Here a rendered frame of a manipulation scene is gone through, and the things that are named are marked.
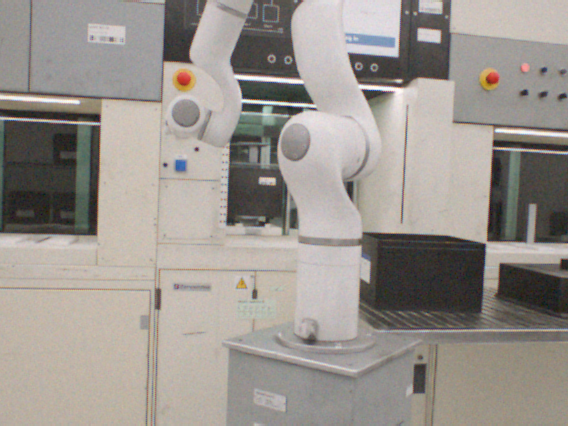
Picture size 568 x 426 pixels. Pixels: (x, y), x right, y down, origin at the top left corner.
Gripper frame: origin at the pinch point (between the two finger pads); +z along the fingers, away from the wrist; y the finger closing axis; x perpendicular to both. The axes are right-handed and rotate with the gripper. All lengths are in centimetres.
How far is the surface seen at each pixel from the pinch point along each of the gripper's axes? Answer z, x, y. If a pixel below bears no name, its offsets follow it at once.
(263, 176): 54, -11, 31
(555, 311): -35, -43, 91
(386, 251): -29, -29, 49
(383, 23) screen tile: 12, 37, 60
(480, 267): -31, -33, 73
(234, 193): 54, -18, 20
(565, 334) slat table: -49, -45, 84
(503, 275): -12, -37, 90
